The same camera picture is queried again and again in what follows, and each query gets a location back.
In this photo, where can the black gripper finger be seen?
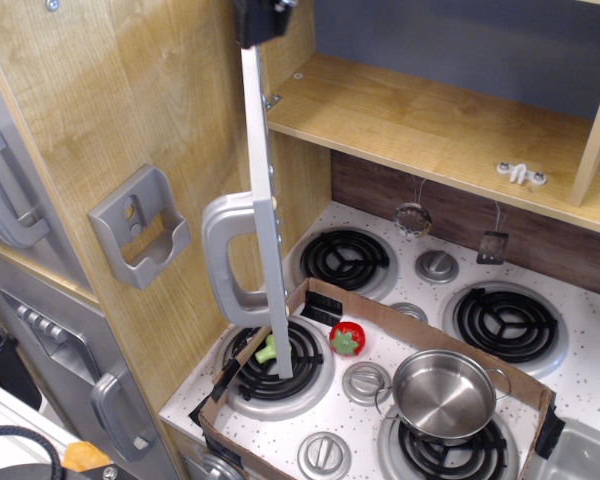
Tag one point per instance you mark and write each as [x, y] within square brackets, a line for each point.
[259, 21]

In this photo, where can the grey toy microwave door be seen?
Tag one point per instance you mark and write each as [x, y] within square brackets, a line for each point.
[253, 211]

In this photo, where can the wooden microwave shelf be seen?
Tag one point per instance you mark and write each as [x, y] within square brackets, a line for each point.
[448, 135]

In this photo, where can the hanging metal strainer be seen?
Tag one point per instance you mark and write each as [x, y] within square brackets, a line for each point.
[411, 218]

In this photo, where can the back left black burner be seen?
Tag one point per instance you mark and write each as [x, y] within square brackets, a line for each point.
[349, 258]

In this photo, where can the white plastic door latch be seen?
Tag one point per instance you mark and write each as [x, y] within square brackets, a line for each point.
[520, 174]

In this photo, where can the back grey stove knob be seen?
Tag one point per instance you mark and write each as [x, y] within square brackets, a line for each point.
[437, 267]

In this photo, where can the grey stove knob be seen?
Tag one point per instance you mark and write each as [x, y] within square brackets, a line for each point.
[366, 383]
[437, 267]
[412, 310]
[324, 456]

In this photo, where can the middle grey stove knob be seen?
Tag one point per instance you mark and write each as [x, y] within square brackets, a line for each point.
[412, 310]

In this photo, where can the hanging metal spatula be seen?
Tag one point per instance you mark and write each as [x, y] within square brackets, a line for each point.
[493, 246]

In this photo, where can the red toy strawberry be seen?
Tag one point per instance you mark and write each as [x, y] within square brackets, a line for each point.
[347, 338]

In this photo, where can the green toy broccoli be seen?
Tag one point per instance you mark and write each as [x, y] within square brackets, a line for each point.
[268, 352]

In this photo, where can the centre grey stove knob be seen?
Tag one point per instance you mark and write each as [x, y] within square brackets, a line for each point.
[366, 383]

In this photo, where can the grey ice dispenser panel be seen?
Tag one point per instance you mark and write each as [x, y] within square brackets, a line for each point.
[68, 349]

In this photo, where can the back right black burner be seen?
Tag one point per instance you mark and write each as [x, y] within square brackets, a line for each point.
[509, 321]

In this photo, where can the stainless steel pot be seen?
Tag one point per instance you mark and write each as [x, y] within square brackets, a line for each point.
[445, 396]

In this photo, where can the black device at left edge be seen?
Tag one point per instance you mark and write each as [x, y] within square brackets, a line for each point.
[15, 378]

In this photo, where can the front grey stove knob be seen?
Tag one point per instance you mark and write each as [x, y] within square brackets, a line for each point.
[324, 456]

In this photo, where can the front right black burner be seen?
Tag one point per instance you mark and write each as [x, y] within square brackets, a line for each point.
[492, 454]

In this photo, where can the orange tape piece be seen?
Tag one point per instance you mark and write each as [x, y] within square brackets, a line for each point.
[82, 456]

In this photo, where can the steel sink basin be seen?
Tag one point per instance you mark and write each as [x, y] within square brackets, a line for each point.
[567, 449]

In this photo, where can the lower grey fridge handle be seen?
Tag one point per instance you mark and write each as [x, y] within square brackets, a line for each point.
[103, 396]

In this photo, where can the brown cardboard barrier frame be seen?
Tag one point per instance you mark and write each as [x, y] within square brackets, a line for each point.
[256, 422]

